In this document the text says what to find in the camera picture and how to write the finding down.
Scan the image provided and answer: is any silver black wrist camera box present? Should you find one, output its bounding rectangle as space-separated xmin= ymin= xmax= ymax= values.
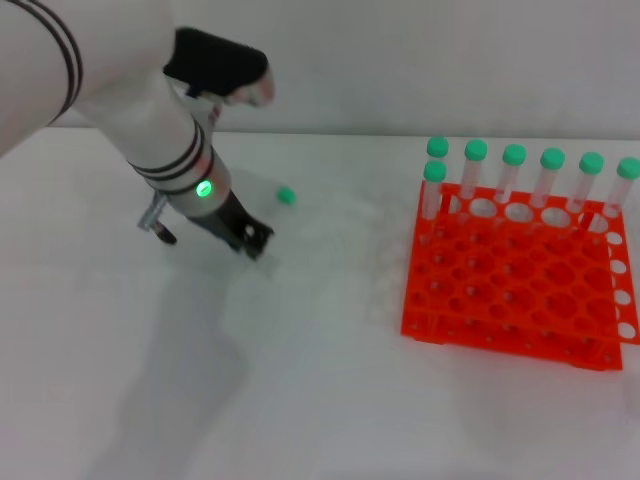
xmin=162 ymin=26 xmax=277 ymax=108

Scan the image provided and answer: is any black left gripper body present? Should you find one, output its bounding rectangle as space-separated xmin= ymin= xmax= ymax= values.
xmin=191 ymin=189 xmax=257 ymax=254

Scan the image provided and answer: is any silver cable connector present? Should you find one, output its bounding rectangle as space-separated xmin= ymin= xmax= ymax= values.
xmin=137 ymin=193 xmax=178 ymax=247

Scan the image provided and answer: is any orange test tube rack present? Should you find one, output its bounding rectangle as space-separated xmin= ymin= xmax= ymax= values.
xmin=399 ymin=179 xmax=640 ymax=373

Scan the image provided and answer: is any green capped clear test tube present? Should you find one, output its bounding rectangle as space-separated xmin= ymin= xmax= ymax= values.
xmin=566 ymin=152 xmax=606 ymax=214
xmin=421 ymin=159 xmax=448 ymax=246
xmin=425 ymin=135 xmax=450 ymax=165
xmin=494 ymin=143 xmax=528 ymax=204
xmin=458 ymin=138 xmax=489 ymax=202
xmin=528 ymin=147 xmax=567 ymax=209
xmin=602 ymin=156 xmax=640 ymax=219
xmin=259 ymin=185 xmax=299 ymax=277

